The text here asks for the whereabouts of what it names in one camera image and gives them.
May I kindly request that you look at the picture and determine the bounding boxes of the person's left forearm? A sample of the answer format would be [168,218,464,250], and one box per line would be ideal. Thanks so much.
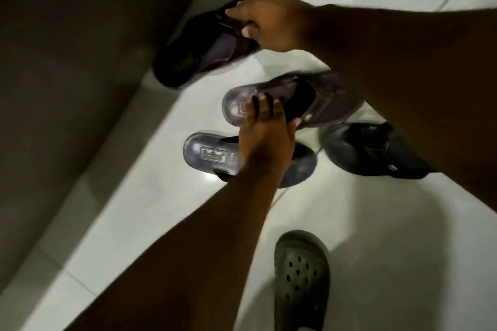
[67,154,292,331]

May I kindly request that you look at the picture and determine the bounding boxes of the person's right hand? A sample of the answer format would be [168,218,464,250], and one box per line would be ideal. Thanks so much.
[224,0,317,53]

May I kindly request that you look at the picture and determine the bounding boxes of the blue-grey flip-flop slipper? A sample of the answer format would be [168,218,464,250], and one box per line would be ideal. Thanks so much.
[322,122,437,180]
[183,132,318,189]

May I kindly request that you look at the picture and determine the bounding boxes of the dark green clog shoe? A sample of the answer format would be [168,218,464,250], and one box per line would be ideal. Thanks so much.
[273,230,331,331]

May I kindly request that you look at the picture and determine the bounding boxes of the dark purple-brown flip-flop slipper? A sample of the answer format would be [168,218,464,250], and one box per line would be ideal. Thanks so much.
[222,70,366,130]
[154,0,261,89]

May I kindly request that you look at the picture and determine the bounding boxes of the person's left hand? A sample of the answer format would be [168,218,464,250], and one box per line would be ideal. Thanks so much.
[238,94,303,172]

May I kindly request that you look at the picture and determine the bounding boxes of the person's right forearm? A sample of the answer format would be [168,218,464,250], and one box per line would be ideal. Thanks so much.
[306,4,497,213]

